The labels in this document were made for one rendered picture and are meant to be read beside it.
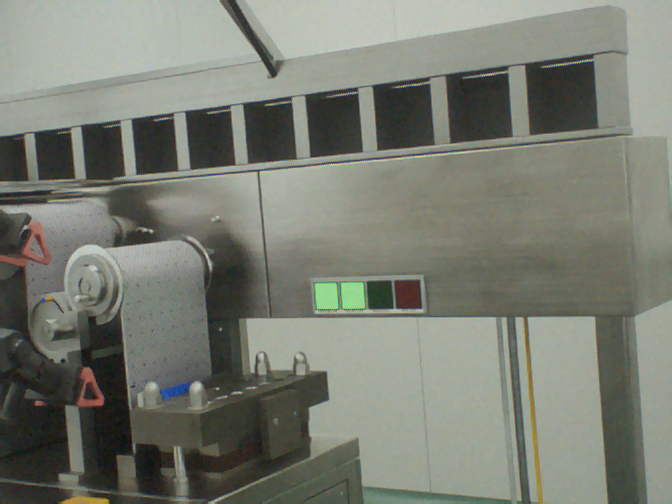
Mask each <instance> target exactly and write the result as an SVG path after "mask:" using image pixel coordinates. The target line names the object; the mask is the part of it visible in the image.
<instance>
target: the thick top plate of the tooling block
mask: <svg viewBox="0 0 672 504"><path fill-rule="evenodd" d="M310 371H311V373H310V374H305V376H292V373H293V370H289V369H272V372H271V373H267V375H254V372H251V373H247V375H244V376H241V377H237V378H234V379H233V382H230V383H227V384H223V385H220V386H216V387H213V388H210V389H207V390H205V395H207V400H208V405H209V407H207V408H204V409H196V410H192V409H188V407H189V400H188V397H189V396H190V392H187V393H183V394H179V395H176V396H173V397H169V398H166V399H163V400H162V401H163V404H164V406H162V407H159V408H151V409H147V410H145V408H143V407H135V408H134V409H132V410H130V422H131V433H132V443H143V444H157V445H170V446H183V447H197V448H203V447H206V446H209V445H211V444H214V443H217V442H219V441H222V440H225V439H228V438H231V437H234V436H236V435H239V434H242V433H244V432H247V431H250V430H252V429H255V428H258V427H260V420H259V407H258V399H261V398H264V397H268V396H271V395H274V394H276V393H279V392H282V391H285V390H288V389H297V391H298V403H299V411H301V410H304V409H306V408H310V407H313V406H315V405H318V404H321V403H323V402H326V401H329V389H328V376H327V370H310Z"/></svg>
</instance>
